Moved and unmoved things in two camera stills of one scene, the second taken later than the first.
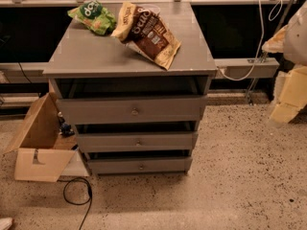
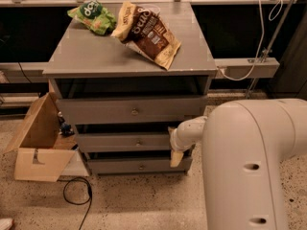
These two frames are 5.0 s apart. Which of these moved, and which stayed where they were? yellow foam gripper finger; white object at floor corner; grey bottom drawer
Moved: yellow foam gripper finger
Stayed: white object at floor corner; grey bottom drawer
